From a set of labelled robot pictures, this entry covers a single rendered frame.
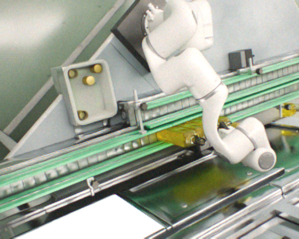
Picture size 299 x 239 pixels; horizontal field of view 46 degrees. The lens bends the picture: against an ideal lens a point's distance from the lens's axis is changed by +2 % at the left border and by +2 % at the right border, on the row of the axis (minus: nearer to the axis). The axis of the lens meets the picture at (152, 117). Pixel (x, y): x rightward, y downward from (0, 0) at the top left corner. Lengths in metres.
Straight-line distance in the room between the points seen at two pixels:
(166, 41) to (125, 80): 0.55
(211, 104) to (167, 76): 0.14
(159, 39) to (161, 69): 0.09
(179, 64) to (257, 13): 1.14
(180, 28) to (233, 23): 0.93
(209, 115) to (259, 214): 0.32
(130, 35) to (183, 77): 0.57
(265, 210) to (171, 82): 0.45
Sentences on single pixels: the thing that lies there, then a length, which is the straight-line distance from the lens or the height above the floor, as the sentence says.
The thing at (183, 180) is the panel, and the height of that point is 1.10.
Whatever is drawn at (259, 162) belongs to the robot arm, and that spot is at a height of 1.42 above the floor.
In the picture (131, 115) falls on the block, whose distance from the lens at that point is 1.34.
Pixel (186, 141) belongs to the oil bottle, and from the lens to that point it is 1.25.
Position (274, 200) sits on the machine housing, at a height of 1.40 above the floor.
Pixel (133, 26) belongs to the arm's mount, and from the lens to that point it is 1.44.
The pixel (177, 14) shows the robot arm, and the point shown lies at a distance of 0.95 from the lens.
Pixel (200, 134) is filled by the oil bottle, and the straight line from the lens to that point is 1.28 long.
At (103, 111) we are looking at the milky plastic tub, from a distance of 1.40.
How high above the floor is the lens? 2.06
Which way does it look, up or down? 58 degrees down
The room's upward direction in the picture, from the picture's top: 101 degrees clockwise
